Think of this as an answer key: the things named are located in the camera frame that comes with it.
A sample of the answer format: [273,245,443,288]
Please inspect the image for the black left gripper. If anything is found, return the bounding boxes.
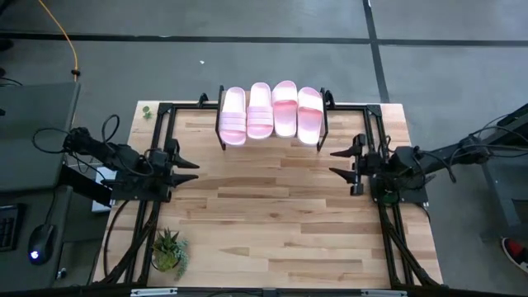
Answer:
[146,138,200,202]

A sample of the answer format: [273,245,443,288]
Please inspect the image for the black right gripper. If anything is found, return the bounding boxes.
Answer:
[328,133,388,197]

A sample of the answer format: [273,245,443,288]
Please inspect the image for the pink slide smooth strap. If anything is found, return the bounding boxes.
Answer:
[271,80,299,139]
[296,86,325,146]

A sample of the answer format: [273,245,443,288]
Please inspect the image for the pink slide ribbed strap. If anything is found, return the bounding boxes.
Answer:
[246,82,275,140]
[218,86,248,147]

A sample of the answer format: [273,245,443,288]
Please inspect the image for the white box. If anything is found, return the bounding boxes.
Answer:
[91,166,118,214]

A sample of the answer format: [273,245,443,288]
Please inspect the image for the potted green succulent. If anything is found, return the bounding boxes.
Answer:
[150,227,191,282]

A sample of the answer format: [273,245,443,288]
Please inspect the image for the grey side desk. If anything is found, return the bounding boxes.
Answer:
[0,81,106,290]

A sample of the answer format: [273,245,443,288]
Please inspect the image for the black metal side stand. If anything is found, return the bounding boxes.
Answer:
[453,102,528,243]

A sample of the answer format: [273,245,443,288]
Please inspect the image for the black computer mouse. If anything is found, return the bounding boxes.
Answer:
[26,223,57,266]

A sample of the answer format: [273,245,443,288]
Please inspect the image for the black keyboard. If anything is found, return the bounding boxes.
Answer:
[0,203,22,252]

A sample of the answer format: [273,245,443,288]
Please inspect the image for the person's shoe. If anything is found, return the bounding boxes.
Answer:
[500,236,528,275]

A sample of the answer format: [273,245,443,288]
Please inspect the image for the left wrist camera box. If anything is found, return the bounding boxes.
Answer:
[147,148,167,167]

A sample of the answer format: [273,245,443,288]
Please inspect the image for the black aluminium rig frame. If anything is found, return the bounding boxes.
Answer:
[92,88,445,290]

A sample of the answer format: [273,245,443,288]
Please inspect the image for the wooden shelf black frame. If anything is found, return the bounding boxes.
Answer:
[214,84,330,153]

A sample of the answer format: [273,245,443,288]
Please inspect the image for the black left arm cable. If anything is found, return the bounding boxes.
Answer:
[31,114,121,156]

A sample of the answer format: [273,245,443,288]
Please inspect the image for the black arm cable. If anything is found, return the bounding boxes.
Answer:
[414,114,528,185]
[31,114,121,156]

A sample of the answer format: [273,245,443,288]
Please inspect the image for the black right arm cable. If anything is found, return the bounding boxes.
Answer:
[414,114,528,185]

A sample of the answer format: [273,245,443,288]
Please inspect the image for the silver metal bracket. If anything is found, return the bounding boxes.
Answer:
[361,289,408,297]
[130,287,179,297]

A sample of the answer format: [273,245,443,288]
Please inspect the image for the yellow cable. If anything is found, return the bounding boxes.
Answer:
[36,0,81,83]

